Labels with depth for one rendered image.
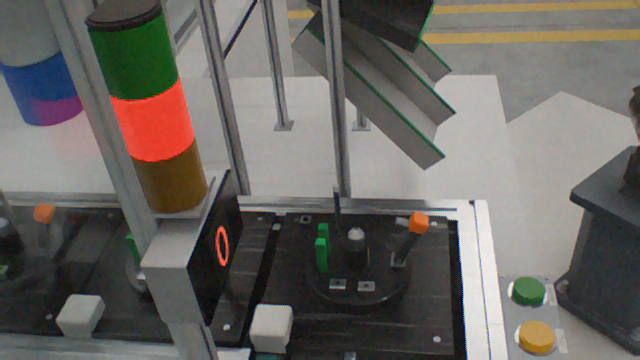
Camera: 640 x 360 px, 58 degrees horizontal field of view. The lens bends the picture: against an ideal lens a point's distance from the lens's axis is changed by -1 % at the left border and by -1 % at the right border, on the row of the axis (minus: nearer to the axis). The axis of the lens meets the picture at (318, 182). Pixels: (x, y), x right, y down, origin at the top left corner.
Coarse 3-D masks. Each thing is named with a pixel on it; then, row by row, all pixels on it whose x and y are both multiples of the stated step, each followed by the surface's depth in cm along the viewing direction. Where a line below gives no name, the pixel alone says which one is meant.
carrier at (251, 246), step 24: (264, 216) 88; (240, 240) 85; (264, 240) 84; (240, 264) 81; (264, 264) 83; (240, 288) 77; (216, 312) 75; (240, 312) 74; (216, 336) 72; (240, 336) 72
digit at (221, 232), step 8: (216, 216) 49; (224, 216) 51; (216, 224) 49; (224, 224) 51; (216, 232) 49; (224, 232) 51; (208, 240) 47; (216, 240) 49; (224, 240) 51; (232, 240) 53; (216, 248) 49; (224, 248) 51; (232, 248) 53; (216, 256) 49; (224, 256) 51; (232, 256) 53; (216, 264) 49; (224, 264) 51; (216, 272) 49; (224, 272) 51
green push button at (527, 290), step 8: (520, 280) 74; (528, 280) 74; (536, 280) 74; (512, 288) 74; (520, 288) 73; (528, 288) 73; (536, 288) 73; (544, 288) 73; (520, 296) 72; (528, 296) 72; (536, 296) 72; (528, 304) 72
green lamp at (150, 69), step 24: (144, 24) 37; (96, 48) 37; (120, 48) 37; (144, 48) 37; (168, 48) 39; (120, 72) 38; (144, 72) 38; (168, 72) 39; (120, 96) 39; (144, 96) 39
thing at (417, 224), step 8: (416, 216) 70; (424, 216) 71; (400, 224) 71; (408, 224) 71; (416, 224) 70; (424, 224) 70; (408, 232) 72; (416, 232) 71; (424, 232) 71; (408, 240) 72; (400, 248) 73; (408, 248) 73; (400, 256) 74
